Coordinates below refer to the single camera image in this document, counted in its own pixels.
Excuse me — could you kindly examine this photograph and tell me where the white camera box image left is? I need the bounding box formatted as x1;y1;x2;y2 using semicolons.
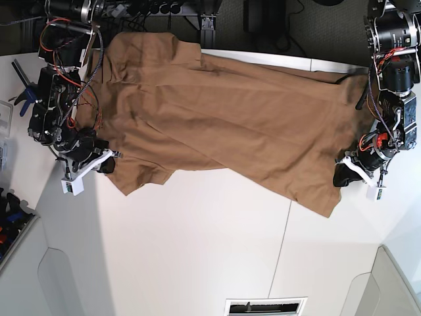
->
61;178;84;196

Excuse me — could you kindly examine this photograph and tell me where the grey bin of clamps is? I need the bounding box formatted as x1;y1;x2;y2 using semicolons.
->
1;188;37;271

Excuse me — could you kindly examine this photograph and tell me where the clear plastic box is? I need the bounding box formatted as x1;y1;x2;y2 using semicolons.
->
0;101;13;171

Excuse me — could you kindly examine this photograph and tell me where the white camera box image right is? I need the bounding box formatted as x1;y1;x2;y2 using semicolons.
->
366;186;387;201

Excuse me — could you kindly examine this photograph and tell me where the brown t-shirt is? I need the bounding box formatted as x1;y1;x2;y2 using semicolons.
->
87;32;374;217

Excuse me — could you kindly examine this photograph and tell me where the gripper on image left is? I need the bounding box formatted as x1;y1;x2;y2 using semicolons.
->
50;131;123;180

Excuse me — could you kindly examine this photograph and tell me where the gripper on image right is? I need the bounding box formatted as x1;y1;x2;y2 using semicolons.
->
333;134;397;188

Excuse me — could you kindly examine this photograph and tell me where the black power adapter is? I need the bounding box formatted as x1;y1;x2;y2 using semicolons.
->
243;0;263;33

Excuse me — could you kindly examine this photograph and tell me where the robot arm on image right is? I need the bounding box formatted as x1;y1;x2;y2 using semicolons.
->
333;1;420;188

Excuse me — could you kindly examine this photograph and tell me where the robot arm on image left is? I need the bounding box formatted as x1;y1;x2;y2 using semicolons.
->
28;1;120;180

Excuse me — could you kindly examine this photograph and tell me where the white camera box image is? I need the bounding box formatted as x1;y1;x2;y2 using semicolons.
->
366;186;387;201
61;178;84;196

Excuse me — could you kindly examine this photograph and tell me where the aluminium frame post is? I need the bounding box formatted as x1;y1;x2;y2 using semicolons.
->
185;14;216;49

